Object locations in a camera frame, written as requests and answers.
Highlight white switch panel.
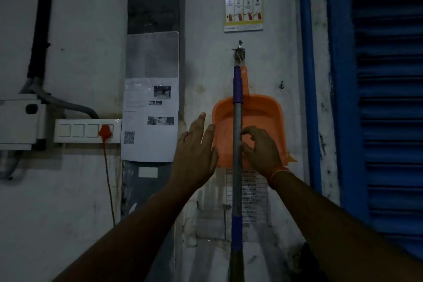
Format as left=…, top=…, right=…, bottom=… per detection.
left=53, top=119, right=122, bottom=144

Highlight clear plastic sheet holder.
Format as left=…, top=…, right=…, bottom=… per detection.
left=125, top=31, right=180, bottom=79

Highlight white electrical box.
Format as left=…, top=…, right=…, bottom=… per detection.
left=0, top=94, right=47, bottom=151

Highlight person's right forearm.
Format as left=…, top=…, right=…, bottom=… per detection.
left=271, top=171, right=423, bottom=282

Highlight metal wall hook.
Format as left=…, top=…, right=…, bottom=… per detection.
left=232, top=40, right=247, bottom=64

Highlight white label list sheet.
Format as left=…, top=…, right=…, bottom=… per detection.
left=226, top=168, right=268, bottom=226

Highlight orange plastic dustpan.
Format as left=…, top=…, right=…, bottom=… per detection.
left=211, top=66, right=290, bottom=169

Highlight person's right hand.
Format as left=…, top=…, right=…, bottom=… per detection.
left=240, top=126, right=285, bottom=179

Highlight printed white paper notice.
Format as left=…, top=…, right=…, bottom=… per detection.
left=121, top=77, right=180, bottom=163

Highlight blue vertical pipe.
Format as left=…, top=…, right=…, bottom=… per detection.
left=297, top=0, right=323, bottom=193

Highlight thin red cable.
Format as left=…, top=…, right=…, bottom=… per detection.
left=103, top=139, right=116, bottom=228

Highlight red plug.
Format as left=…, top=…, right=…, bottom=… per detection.
left=98, top=124, right=114, bottom=142

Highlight grass broom with metal handle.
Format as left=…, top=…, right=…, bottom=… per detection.
left=228, top=65, right=247, bottom=282

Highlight blue roller shutter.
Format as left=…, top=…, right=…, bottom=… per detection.
left=325, top=0, right=423, bottom=261

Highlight orange wrist band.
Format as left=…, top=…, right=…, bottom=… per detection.
left=268, top=166, right=292, bottom=190

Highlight grey cable loop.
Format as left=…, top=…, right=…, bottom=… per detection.
left=0, top=150, right=20, bottom=180

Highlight black conduit pipe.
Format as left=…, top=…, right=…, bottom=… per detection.
left=27, top=0, right=57, bottom=79

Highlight person's left hand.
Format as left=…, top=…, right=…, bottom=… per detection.
left=168, top=112, right=219, bottom=194

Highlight person's left forearm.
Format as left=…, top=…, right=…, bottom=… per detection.
left=52, top=182, right=205, bottom=282

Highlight grey flexible conduit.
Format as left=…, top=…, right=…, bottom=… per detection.
left=19, top=77, right=100, bottom=120

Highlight fire safety wall poster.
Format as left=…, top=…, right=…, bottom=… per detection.
left=224, top=0, right=264, bottom=33

